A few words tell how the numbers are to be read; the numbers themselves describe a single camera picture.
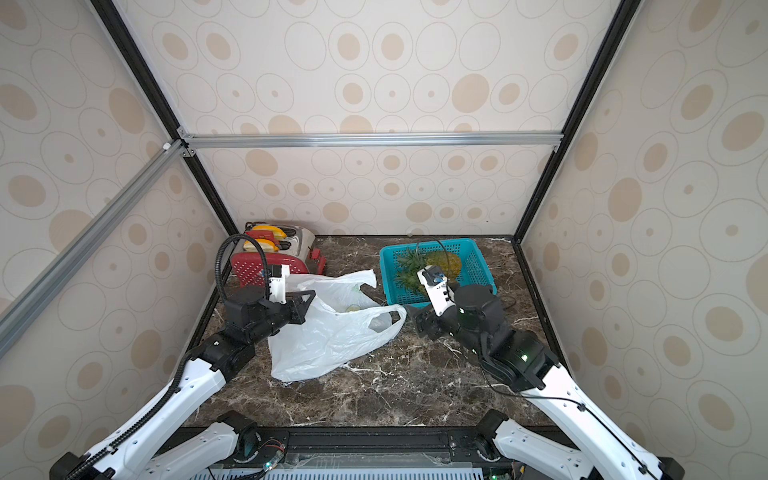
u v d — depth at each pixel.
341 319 0.77
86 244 0.62
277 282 0.66
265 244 0.90
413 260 1.00
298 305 0.66
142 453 0.41
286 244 0.95
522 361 0.43
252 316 0.56
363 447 0.76
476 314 0.44
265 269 0.63
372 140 1.27
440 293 0.53
